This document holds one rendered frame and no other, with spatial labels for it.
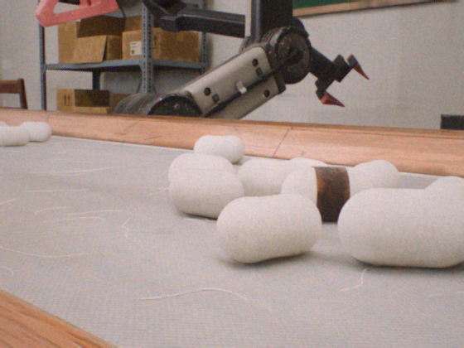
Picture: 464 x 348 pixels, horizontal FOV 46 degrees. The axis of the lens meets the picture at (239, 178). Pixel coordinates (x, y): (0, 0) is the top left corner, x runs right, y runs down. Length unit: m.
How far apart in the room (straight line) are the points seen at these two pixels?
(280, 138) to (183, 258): 0.28
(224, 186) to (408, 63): 2.28
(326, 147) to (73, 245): 0.26
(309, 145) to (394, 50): 2.09
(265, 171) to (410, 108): 2.22
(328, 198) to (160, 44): 2.73
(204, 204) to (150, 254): 0.05
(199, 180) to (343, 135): 0.22
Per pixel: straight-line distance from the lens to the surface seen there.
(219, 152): 0.37
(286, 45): 1.04
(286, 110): 2.79
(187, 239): 0.17
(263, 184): 0.23
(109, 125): 0.59
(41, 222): 0.20
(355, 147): 0.39
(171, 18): 1.61
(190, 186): 0.20
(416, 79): 2.44
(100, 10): 0.60
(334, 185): 0.20
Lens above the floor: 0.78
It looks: 8 degrees down
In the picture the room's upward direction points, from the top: 1 degrees clockwise
